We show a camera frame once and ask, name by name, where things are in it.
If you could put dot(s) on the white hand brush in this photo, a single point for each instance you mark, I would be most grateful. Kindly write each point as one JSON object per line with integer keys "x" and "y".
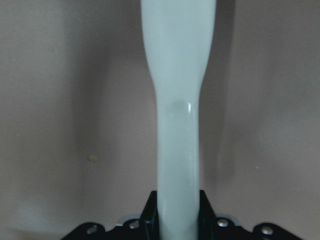
{"x": 177, "y": 38}

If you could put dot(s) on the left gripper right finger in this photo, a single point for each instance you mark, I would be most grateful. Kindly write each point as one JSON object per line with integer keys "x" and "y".
{"x": 206, "y": 218}

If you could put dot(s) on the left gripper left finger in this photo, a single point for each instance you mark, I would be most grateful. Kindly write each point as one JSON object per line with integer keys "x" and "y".
{"x": 149, "y": 219}

